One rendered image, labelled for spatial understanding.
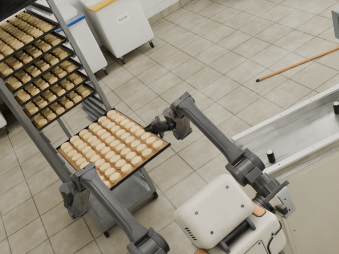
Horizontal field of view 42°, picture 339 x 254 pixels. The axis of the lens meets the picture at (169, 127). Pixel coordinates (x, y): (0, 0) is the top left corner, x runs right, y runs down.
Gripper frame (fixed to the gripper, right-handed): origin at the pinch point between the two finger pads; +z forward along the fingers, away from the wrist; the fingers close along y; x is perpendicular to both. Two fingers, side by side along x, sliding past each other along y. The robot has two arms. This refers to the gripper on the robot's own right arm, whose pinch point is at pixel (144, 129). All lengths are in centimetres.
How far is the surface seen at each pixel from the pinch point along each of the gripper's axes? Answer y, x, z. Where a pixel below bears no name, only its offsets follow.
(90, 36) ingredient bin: -46, -244, 139
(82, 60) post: 26, -42, 37
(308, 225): -56, 25, -70
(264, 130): -15, -2, -58
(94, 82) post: 10, -42, 38
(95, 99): -6, -49, 48
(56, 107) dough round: 6, -31, 63
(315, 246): -74, 25, -70
